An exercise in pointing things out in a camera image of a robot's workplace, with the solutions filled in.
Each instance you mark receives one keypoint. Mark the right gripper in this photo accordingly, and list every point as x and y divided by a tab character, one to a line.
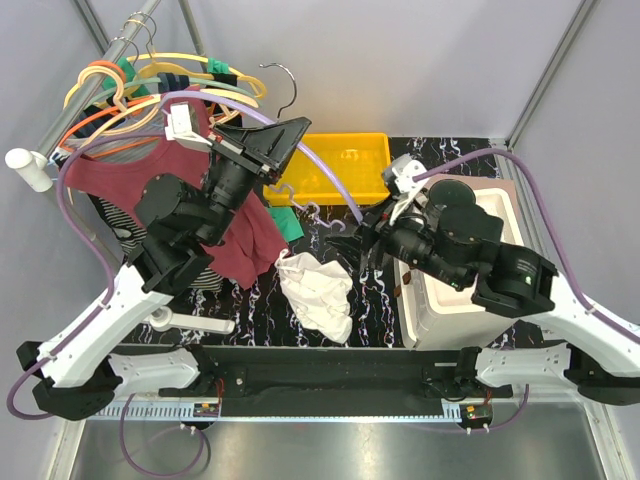
354	247

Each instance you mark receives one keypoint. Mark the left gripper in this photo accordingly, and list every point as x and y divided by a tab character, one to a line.
271	144

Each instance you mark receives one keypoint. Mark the white tank top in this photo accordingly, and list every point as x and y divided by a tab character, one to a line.
317	293

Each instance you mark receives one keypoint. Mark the maroon tank top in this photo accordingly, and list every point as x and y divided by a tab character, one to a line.
251	244

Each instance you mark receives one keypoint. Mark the beige plastic hanger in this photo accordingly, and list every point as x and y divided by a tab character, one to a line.
124	110

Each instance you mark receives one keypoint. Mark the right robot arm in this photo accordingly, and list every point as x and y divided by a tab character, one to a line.
460	246

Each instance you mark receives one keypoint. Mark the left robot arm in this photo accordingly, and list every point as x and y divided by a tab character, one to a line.
78	372

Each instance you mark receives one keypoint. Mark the green plastic hanger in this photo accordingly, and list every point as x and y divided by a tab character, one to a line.
239	94

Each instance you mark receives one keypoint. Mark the striped tank top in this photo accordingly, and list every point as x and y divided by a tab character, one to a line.
129	235

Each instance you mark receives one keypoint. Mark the yellow plastic hanger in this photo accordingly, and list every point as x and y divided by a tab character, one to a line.
163	62

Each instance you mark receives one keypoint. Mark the orange plastic hanger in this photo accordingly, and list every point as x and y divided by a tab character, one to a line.
116	72

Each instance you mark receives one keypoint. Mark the green cloth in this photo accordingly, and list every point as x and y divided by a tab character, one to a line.
287	223

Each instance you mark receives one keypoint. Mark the yellow plastic bin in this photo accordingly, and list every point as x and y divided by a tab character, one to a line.
358	160

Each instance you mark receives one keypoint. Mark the white foam box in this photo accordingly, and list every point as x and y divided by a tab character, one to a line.
432	315

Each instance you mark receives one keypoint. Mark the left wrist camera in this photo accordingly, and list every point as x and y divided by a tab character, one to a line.
180	128

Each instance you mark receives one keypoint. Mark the metal clothes rail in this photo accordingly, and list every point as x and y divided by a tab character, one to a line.
111	51

